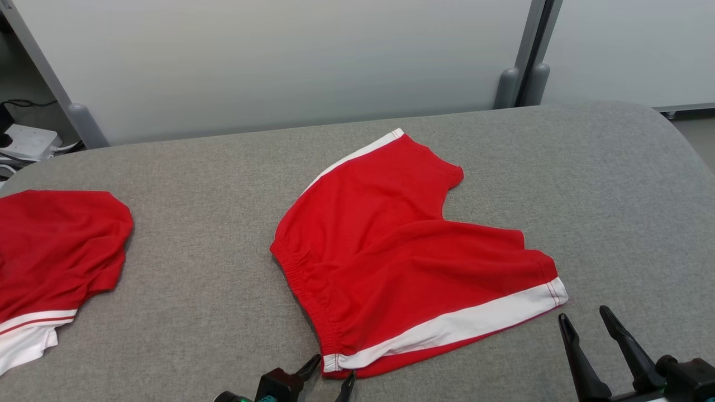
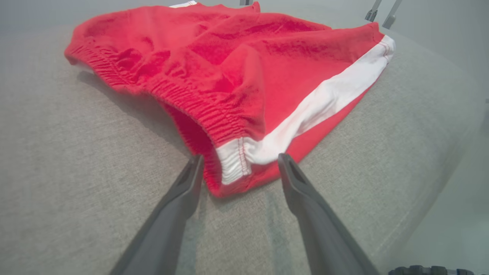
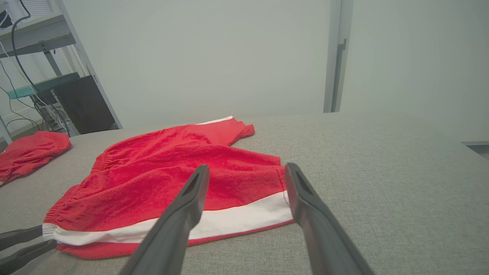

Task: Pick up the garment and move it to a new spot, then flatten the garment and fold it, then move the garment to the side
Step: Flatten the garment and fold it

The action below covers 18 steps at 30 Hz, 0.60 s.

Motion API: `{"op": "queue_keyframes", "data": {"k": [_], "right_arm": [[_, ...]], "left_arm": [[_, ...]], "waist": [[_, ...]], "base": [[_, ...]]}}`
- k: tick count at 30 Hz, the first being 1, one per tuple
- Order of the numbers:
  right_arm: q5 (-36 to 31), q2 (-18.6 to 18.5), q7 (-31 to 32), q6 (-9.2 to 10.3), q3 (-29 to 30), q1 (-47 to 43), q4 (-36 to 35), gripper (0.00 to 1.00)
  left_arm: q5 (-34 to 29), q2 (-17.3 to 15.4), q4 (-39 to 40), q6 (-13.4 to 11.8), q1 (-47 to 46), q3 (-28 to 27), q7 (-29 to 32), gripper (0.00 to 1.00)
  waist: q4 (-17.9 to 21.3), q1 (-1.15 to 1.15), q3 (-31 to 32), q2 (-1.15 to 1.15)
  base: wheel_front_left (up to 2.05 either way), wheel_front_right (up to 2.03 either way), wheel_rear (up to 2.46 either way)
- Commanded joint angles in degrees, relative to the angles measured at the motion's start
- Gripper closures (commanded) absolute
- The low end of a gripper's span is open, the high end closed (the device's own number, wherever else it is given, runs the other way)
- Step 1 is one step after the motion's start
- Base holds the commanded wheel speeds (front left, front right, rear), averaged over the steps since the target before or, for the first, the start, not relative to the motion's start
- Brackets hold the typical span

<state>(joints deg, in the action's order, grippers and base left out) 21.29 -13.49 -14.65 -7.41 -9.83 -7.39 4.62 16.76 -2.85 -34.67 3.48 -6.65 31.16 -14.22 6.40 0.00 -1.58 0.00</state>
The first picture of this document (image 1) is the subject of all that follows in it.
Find white power strip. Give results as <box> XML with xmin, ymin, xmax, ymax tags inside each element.
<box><xmin>3</xmin><ymin>124</ymin><xmax>63</xmax><ymax>162</ymax></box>

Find red shorts white stripes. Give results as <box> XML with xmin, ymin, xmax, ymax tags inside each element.
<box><xmin>270</xmin><ymin>128</ymin><xmax>569</xmax><ymax>380</ymax></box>

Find red jersey shirt white sleeves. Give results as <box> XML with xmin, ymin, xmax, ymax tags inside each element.
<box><xmin>0</xmin><ymin>189</ymin><xmax>135</xmax><ymax>376</ymax></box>

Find grey metal stand leg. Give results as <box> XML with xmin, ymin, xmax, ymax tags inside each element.
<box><xmin>0</xmin><ymin>0</ymin><xmax>551</xmax><ymax>149</ymax></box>

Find grey metal frame with casters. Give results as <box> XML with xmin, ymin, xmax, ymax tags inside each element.
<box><xmin>522</xmin><ymin>0</ymin><xmax>715</xmax><ymax>118</ymax></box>

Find grey partition foot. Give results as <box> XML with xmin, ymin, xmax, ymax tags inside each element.
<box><xmin>493</xmin><ymin>67</ymin><xmax>521</xmax><ymax>110</ymax></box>
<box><xmin>522</xmin><ymin>63</ymin><xmax>551</xmax><ymax>107</ymax></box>
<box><xmin>67</xmin><ymin>103</ymin><xmax>111</xmax><ymax>149</ymax></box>

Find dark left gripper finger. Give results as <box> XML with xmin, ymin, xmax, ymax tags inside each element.
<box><xmin>334</xmin><ymin>371</ymin><xmax>357</xmax><ymax>402</ymax></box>
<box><xmin>295</xmin><ymin>354</ymin><xmax>322</xmax><ymax>381</ymax></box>

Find black plug adapter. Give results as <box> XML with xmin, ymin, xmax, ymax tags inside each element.
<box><xmin>0</xmin><ymin>103</ymin><xmax>16</xmax><ymax>149</ymax></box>

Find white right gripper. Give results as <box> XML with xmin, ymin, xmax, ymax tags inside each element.
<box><xmin>558</xmin><ymin>305</ymin><xmax>671</xmax><ymax>402</ymax></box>

